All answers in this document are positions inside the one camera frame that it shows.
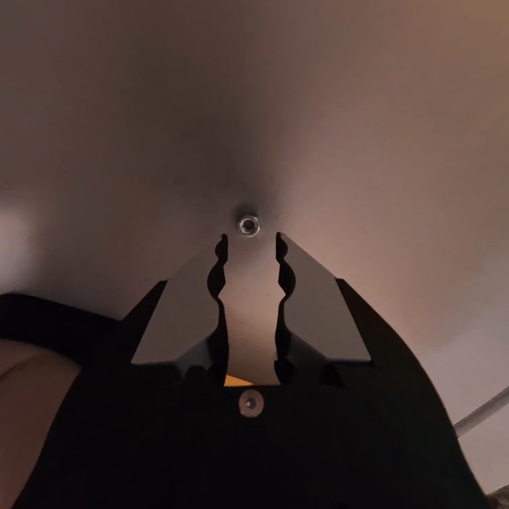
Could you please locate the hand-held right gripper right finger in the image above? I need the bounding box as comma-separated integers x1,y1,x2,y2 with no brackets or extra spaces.
274,232,373,385

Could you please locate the silver hex nut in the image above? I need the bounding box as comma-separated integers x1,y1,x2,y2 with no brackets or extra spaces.
237,215,261,239

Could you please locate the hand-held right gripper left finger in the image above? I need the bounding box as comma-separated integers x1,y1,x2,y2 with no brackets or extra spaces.
130,234,229,385

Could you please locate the person's right forearm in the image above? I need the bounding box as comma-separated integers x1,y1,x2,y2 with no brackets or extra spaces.
0,340,84,509

